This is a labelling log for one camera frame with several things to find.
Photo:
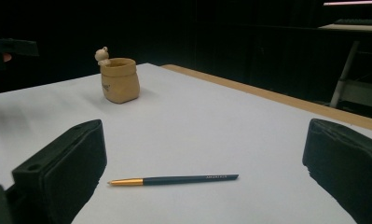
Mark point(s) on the dark keyboard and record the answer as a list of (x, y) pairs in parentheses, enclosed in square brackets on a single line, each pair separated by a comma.
[(359, 21)]

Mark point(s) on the dark pen with gold tip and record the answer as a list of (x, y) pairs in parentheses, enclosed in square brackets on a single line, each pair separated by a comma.
[(180, 179)]

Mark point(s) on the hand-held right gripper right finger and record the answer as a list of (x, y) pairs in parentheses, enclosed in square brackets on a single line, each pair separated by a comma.
[(348, 161)]

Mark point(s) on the tan sack-shaped pen holder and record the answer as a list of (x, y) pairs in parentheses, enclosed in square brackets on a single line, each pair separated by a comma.
[(120, 81)]

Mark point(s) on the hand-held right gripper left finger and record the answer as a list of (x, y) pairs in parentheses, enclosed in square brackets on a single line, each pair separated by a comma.
[(65, 168)]

